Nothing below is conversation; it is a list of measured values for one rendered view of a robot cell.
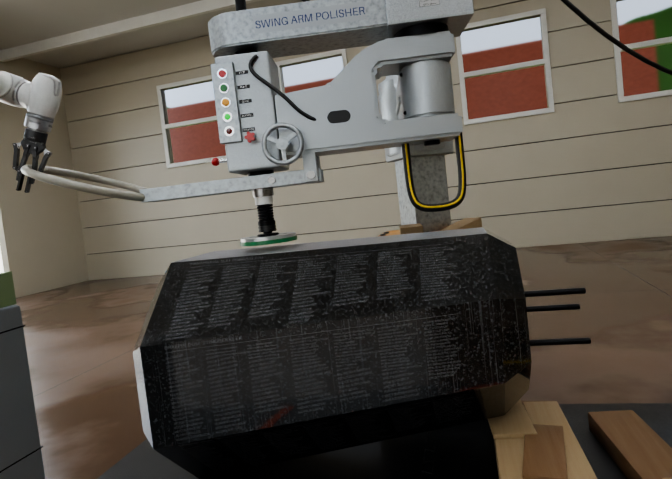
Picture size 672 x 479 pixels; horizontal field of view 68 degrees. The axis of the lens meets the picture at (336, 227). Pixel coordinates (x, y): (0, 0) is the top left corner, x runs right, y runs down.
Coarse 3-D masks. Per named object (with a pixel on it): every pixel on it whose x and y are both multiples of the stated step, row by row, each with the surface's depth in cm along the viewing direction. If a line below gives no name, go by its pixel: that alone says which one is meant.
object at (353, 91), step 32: (448, 32) 177; (352, 64) 179; (384, 64) 179; (288, 96) 180; (320, 96) 180; (352, 96) 179; (320, 128) 180; (352, 128) 180; (384, 128) 179; (416, 128) 179; (448, 128) 178
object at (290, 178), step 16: (256, 176) 187; (272, 176) 186; (288, 176) 186; (304, 176) 186; (320, 176) 185; (144, 192) 189; (160, 192) 189; (176, 192) 188; (192, 192) 188; (208, 192) 188; (224, 192) 188
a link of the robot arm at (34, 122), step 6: (30, 114) 184; (36, 114) 190; (30, 120) 184; (36, 120) 184; (42, 120) 185; (48, 120) 187; (30, 126) 184; (36, 126) 185; (42, 126) 186; (48, 126) 187; (42, 132) 187; (48, 132) 189
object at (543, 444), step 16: (512, 416) 165; (528, 416) 164; (496, 432) 156; (512, 432) 155; (528, 432) 154; (544, 432) 153; (560, 432) 152; (528, 448) 145; (544, 448) 144; (560, 448) 143; (528, 464) 137; (544, 464) 136; (560, 464) 135
